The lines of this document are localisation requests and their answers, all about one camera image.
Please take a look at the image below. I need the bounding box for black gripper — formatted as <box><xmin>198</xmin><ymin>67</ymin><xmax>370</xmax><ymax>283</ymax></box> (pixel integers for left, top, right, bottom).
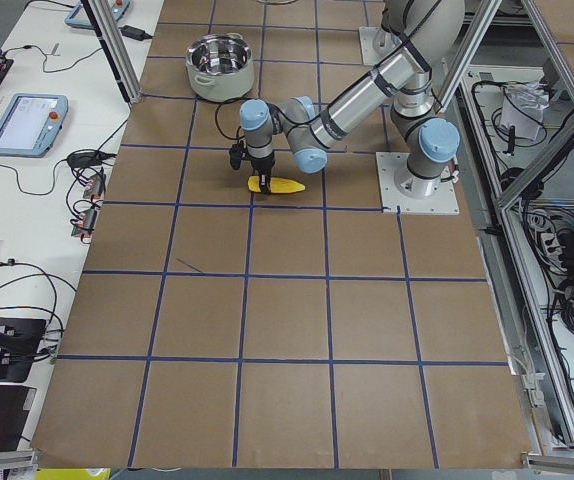
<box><xmin>250</xmin><ymin>155</ymin><xmax>275</xmax><ymax>194</ymax></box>

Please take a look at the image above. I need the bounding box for yellow corn cob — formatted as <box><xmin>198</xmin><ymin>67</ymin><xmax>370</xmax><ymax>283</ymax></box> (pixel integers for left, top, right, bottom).
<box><xmin>247</xmin><ymin>176</ymin><xmax>306</xmax><ymax>194</ymax></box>

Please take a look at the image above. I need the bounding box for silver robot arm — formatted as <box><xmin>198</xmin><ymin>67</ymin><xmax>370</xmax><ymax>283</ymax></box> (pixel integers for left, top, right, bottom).
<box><xmin>230</xmin><ymin>0</ymin><xmax>465</xmax><ymax>199</ymax></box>

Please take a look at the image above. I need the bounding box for pale green cooking pot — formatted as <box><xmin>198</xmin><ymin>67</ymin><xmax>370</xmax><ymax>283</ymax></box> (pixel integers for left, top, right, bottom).
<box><xmin>186</xmin><ymin>33</ymin><xmax>255</xmax><ymax>103</ymax></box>

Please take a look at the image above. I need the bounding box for small circuit board upper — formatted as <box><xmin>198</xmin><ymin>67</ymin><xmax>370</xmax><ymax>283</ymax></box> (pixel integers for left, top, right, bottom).
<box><xmin>83</xmin><ymin>170</ymin><xmax>106</xmax><ymax>200</ymax></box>

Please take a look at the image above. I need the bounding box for small circuit board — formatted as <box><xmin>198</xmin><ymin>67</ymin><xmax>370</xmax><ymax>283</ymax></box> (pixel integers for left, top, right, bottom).
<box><xmin>70</xmin><ymin>208</ymin><xmax>98</xmax><ymax>239</ymax></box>
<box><xmin>83</xmin><ymin>170</ymin><xmax>106</xmax><ymax>200</ymax></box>

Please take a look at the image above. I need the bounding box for small circuit board lower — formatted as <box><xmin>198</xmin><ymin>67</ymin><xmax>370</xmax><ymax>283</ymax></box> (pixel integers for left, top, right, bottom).
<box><xmin>70</xmin><ymin>208</ymin><xmax>98</xmax><ymax>239</ymax></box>

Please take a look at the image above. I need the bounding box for black power adapter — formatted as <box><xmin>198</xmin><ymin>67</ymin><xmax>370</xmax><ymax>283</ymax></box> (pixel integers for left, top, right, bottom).
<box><xmin>120</xmin><ymin>25</ymin><xmax>153</xmax><ymax>41</ymax></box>

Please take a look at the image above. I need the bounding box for blue teach pendant near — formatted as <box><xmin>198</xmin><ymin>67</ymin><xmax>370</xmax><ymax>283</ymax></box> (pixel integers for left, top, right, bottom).
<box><xmin>0</xmin><ymin>93</ymin><xmax>69</xmax><ymax>158</ymax></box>

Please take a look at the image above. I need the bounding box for blue teach pendant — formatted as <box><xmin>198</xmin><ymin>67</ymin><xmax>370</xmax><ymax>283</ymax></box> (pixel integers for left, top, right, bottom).
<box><xmin>64</xmin><ymin>0</ymin><xmax>133</xmax><ymax>28</ymax></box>
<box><xmin>0</xmin><ymin>93</ymin><xmax>69</xmax><ymax>158</ymax></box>

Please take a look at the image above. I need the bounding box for blue teach pendant far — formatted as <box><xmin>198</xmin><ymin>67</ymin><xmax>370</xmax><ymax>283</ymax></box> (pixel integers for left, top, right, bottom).
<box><xmin>64</xmin><ymin>0</ymin><xmax>133</xmax><ymax>28</ymax></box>

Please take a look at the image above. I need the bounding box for white crumpled paper box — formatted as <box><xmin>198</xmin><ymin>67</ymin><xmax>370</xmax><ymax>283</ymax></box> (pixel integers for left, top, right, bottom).
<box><xmin>499</xmin><ymin>81</ymin><xmax>549</xmax><ymax>141</ymax></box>

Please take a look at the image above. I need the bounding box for black monitor stand base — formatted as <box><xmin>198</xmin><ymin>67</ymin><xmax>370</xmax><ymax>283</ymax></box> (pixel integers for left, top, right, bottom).
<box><xmin>0</xmin><ymin>317</ymin><xmax>47</xmax><ymax>383</ymax></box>

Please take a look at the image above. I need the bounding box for black flat device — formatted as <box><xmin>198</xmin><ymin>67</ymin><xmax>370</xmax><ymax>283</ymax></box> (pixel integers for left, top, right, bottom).
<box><xmin>0</xmin><ymin>385</ymin><xmax>36</xmax><ymax>452</ymax></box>

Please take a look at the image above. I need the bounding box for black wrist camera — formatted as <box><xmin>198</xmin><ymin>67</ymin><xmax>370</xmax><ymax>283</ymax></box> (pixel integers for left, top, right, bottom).
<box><xmin>229</xmin><ymin>140</ymin><xmax>247</xmax><ymax>171</ymax></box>

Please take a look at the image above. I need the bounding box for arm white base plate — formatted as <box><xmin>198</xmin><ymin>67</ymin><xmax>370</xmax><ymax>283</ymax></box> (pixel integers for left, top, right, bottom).
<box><xmin>358</xmin><ymin>26</ymin><xmax>400</xmax><ymax>66</ymax></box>
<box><xmin>376</xmin><ymin>152</ymin><xmax>460</xmax><ymax>216</ymax></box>

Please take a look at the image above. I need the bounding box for aluminium frame post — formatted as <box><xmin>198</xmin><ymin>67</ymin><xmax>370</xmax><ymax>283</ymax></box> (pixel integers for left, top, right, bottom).
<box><xmin>81</xmin><ymin>0</ymin><xmax>142</xmax><ymax>105</ymax></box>

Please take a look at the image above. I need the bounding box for aluminium frame diagonal beam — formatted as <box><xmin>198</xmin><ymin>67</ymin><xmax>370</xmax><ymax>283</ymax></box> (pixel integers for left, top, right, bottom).
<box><xmin>495</xmin><ymin>109</ymin><xmax>574</xmax><ymax>215</ymax></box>

